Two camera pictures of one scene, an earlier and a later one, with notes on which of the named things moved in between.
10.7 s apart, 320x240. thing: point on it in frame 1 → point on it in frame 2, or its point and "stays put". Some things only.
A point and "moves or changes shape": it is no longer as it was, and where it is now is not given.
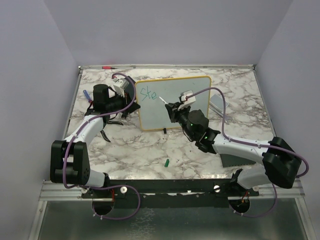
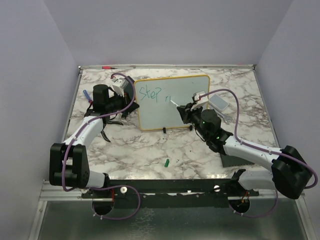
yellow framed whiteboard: x=153 y=114 stays put
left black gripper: x=125 y=100 stays put
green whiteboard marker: x=163 y=100 moves or changes shape
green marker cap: x=167 y=162 stays put
